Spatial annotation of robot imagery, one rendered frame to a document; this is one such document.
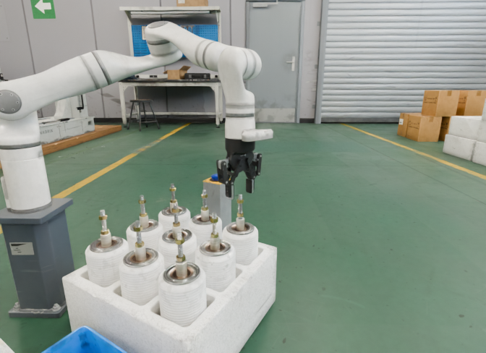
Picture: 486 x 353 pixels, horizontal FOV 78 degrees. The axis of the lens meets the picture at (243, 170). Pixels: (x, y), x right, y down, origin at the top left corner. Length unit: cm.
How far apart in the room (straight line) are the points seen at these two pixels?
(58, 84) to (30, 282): 54
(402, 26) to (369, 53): 67
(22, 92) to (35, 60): 600
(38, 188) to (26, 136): 14
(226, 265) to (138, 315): 20
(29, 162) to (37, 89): 19
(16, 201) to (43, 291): 26
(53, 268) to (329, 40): 541
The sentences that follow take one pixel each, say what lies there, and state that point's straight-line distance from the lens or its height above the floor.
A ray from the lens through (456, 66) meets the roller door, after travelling 671.
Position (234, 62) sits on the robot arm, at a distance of 69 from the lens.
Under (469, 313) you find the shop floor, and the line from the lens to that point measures 114.
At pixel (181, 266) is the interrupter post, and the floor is 27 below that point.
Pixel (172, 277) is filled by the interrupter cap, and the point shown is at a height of 25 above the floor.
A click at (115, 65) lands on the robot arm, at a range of 91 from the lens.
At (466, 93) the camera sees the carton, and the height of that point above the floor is 56.
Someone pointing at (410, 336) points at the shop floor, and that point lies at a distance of 98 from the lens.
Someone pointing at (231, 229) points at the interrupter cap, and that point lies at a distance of 81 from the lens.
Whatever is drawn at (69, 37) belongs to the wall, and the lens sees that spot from 658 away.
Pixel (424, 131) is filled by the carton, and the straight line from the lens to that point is 422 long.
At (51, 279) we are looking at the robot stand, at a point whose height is 11.
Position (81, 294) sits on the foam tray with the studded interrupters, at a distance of 83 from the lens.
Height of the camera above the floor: 61
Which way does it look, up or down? 15 degrees down
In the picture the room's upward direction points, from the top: straight up
